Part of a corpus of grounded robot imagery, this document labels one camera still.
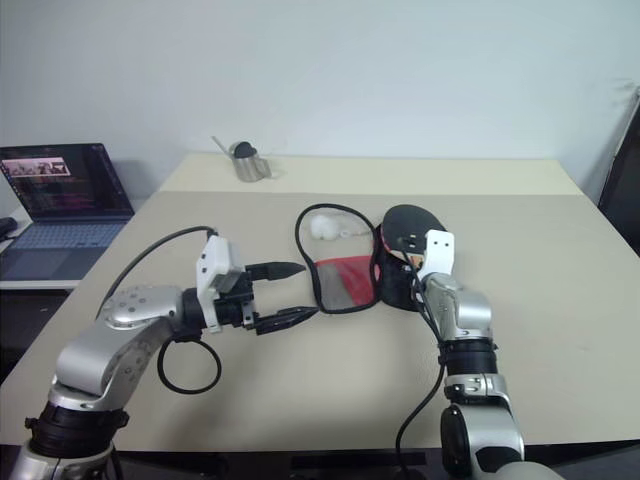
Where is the black red paddle case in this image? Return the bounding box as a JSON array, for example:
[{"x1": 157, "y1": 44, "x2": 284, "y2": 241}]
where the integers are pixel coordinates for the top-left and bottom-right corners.
[{"x1": 294, "y1": 203, "x2": 429, "y2": 316}]

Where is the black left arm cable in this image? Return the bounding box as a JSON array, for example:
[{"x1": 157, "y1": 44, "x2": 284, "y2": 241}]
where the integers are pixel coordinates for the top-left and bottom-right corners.
[{"x1": 101, "y1": 226, "x2": 223, "y2": 395}]

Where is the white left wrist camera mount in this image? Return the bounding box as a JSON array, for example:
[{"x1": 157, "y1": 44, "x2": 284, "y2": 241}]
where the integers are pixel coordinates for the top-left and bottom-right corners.
[{"x1": 194, "y1": 235, "x2": 247, "y2": 335}]

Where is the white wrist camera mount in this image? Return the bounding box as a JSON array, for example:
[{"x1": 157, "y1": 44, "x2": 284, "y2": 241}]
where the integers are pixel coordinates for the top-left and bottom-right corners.
[
  {"x1": 194, "y1": 235, "x2": 247, "y2": 335},
  {"x1": 416, "y1": 229, "x2": 458, "y2": 282}
]

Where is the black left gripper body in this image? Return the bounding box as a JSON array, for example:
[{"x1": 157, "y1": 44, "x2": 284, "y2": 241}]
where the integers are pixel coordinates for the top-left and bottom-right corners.
[{"x1": 213, "y1": 268, "x2": 262, "y2": 335}]

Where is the steel cup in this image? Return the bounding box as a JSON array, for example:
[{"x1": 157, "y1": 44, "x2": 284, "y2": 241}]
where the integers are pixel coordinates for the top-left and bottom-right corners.
[{"x1": 229, "y1": 141, "x2": 274, "y2": 183}]

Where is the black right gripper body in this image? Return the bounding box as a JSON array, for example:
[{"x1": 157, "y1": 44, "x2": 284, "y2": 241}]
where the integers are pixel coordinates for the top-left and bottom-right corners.
[{"x1": 397, "y1": 232, "x2": 426, "y2": 257}]

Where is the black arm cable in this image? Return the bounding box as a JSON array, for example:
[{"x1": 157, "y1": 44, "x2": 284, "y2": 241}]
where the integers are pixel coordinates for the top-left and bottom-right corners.
[
  {"x1": 101, "y1": 226, "x2": 223, "y2": 395},
  {"x1": 394, "y1": 238, "x2": 451, "y2": 480}
]

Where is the dark monitor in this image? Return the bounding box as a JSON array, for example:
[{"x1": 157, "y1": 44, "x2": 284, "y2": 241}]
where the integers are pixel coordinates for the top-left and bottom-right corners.
[{"x1": 596, "y1": 88, "x2": 640, "y2": 242}]

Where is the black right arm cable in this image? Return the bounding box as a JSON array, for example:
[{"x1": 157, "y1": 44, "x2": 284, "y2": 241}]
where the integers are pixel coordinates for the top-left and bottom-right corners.
[{"x1": 394, "y1": 238, "x2": 451, "y2": 480}]

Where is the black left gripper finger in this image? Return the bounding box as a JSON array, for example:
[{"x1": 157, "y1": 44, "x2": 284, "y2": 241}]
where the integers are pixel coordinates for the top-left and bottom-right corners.
[
  {"x1": 248, "y1": 260, "x2": 307, "y2": 282},
  {"x1": 252, "y1": 305, "x2": 320, "y2": 336}
]

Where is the blue open laptop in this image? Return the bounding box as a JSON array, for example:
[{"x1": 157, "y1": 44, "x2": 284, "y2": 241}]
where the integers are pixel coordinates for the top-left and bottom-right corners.
[{"x1": 0, "y1": 143, "x2": 137, "y2": 282}]

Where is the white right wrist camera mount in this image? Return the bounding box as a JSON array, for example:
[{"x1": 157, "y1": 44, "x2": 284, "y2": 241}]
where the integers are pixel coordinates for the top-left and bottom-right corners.
[{"x1": 416, "y1": 229, "x2": 458, "y2": 282}]

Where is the white lumpy object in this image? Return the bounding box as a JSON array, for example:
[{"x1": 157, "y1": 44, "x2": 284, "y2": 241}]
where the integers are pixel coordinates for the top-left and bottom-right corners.
[{"x1": 308, "y1": 213, "x2": 352, "y2": 242}]

